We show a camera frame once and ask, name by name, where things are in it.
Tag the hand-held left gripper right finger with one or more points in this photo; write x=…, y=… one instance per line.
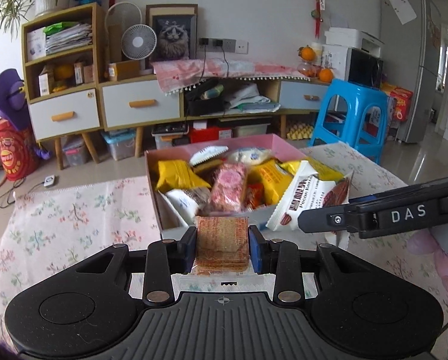
x=257, y=251

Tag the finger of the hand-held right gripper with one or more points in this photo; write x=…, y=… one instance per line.
x=321, y=221
x=396, y=191

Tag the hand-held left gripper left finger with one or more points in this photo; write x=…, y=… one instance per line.
x=189, y=251

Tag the white nut snack packet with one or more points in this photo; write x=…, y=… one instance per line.
x=306, y=195

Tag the clear brown crisp packet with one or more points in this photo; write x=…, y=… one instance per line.
x=222, y=240

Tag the large yellow snack packet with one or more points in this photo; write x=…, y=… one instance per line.
x=271, y=180

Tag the pink cake packet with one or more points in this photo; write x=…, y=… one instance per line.
x=227, y=185

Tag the white bread packet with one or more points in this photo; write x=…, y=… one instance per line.
x=250, y=155

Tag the white pastry snack packet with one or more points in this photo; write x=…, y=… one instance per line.
x=205, y=154

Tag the pink and white cardboard box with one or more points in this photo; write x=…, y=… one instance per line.
x=160, y=155

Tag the red and yellow carton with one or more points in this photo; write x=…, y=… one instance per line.
x=398, y=101

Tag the egg tray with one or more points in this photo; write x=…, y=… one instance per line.
x=301, y=133

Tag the silver refrigerator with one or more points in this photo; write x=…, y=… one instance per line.
x=407, y=82

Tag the blue plastic stool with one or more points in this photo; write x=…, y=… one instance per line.
x=351, y=90

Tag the dark lid storage box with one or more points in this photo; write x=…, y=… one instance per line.
x=169, y=138

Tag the clear plastic box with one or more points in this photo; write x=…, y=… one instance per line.
x=250, y=129

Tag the floral tablecloth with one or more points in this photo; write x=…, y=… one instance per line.
x=77, y=213

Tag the red box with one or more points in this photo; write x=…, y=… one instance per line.
x=209, y=135

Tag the blue lid storage box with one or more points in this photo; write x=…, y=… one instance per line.
x=121, y=148

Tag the black microwave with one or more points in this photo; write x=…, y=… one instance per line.
x=364, y=69

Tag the light blue drawer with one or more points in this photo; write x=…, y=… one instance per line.
x=291, y=95

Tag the orange fruit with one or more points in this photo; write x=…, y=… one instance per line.
x=308, y=53
x=326, y=75

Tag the pile of folded cloths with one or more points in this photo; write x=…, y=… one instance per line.
x=250, y=99

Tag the black bag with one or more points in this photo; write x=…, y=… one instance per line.
x=201, y=107

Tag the clear storage box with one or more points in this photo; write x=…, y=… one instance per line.
x=76, y=155

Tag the glass bowl of oranges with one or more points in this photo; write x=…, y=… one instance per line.
x=308, y=70

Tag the white drawer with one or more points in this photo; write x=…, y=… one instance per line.
x=81, y=120
x=115, y=112

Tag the white paper note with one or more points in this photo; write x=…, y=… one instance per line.
x=402, y=7

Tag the pink patterned cloth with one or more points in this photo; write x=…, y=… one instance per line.
x=216, y=69

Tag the red printed barrel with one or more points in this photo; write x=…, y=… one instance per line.
x=10, y=153

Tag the small brown box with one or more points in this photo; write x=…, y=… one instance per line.
x=79, y=73

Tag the wooden cabinet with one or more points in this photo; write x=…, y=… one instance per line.
x=96, y=63

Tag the small white fan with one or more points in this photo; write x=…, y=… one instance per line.
x=137, y=43

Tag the framed cat picture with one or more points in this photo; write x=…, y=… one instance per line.
x=171, y=37

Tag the small white box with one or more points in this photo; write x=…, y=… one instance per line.
x=46, y=82

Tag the purple plush toy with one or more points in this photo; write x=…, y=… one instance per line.
x=6, y=93

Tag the stack of papers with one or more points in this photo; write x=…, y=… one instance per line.
x=70, y=39

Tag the large white fan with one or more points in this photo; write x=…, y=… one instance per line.
x=124, y=3

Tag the white printed box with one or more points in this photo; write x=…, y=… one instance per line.
x=36, y=45

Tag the wall power socket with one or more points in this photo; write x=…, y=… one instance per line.
x=241, y=47

